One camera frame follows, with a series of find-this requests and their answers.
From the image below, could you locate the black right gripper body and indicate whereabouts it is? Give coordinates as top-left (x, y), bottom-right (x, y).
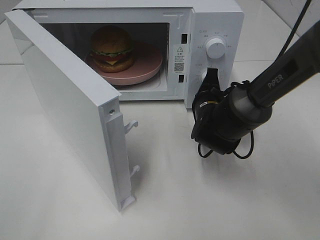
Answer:
top-left (191, 87), bottom-right (233, 147)

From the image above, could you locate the burger with lettuce and tomato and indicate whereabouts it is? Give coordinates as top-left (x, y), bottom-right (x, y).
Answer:
top-left (90, 25), bottom-right (135, 73)

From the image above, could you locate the pink round plate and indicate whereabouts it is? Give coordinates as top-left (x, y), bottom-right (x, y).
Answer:
top-left (85, 41), bottom-right (163, 86)

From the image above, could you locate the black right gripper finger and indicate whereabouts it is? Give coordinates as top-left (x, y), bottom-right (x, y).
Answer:
top-left (198, 68), bottom-right (215, 94)
top-left (211, 68), bottom-right (221, 94)

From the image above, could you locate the white microwave door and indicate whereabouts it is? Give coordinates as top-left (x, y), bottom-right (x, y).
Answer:
top-left (5, 10), bottom-right (140, 211)

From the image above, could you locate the glass microwave turntable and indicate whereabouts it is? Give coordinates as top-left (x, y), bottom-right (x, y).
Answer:
top-left (114, 74), bottom-right (161, 91)

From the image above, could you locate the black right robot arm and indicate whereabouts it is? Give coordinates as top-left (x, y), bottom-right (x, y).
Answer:
top-left (191, 22), bottom-right (320, 155)

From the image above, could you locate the white timer knob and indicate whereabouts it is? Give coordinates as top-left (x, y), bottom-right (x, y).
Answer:
top-left (200, 68), bottom-right (226, 86)

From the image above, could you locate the upper white power knob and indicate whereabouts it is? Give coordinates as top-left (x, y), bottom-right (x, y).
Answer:
top-left (204, 36), bottom-right (226, 59)

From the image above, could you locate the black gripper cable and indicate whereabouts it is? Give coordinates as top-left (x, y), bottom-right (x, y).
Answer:
top-left (197, 0), bottom-right (313, 160)

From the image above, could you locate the white microwave oven body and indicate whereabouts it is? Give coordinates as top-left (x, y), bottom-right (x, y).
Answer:
top-left (10, 0), bottom-right (244, 108)

